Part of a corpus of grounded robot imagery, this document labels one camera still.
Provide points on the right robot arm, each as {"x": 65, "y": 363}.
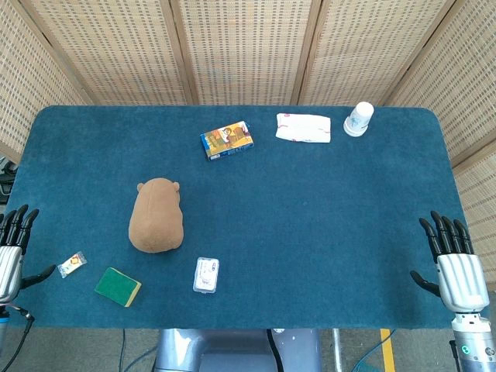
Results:
{"x": 474, "y": 341}

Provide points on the grey robot torso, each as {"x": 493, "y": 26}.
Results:
{"x": 238, "y": 350}

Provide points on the green yellow sponge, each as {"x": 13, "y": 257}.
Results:
{"x": 117, "y": 286}

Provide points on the colourful cartoon carton box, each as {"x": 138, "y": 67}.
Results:
{"x": 226, "y": 140}

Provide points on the white paper cup stack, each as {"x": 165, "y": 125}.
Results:
{"x": 359, "y": 119}

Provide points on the woven folding screen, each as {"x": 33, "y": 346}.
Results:
{"x": 248, "y": 52}

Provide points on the metal table leg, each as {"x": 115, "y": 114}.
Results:
{"x": 337, "y": 350}

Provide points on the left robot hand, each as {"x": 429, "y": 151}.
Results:
{"x": 8, "y": 263}

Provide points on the brown plush capybara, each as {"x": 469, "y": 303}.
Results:
{"x": 157, "y": 217}

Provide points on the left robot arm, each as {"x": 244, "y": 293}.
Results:
{"x": 3, "y": 325}

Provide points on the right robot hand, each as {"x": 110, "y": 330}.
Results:
{"x": 461, "y": 275}

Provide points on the clear plastic card box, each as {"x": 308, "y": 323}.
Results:
{"x": 206, "y": 274}

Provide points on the white tissue pack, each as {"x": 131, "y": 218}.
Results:
{"x": 303, "y": 128}

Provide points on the small candy wrapper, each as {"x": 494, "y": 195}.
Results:
{"x": 71, "y": 264}

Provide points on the blue tablecloth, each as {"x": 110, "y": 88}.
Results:
{"x": 248, "y": 217}

